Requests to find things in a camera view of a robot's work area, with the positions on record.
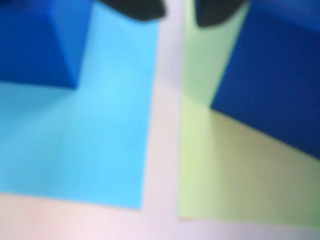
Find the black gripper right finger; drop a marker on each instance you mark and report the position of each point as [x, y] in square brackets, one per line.
[215, 12]

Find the light blue paper square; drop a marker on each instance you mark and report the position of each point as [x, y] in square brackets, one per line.
[100, 137]

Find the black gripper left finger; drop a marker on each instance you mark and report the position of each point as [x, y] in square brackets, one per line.
[140, 8]

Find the medium blue cube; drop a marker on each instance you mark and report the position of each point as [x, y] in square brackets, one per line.
[30, 45]

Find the large blue cube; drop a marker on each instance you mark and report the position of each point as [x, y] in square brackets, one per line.
[275, 75]

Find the green paper square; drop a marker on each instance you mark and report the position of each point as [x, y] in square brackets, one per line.
[225, 175]

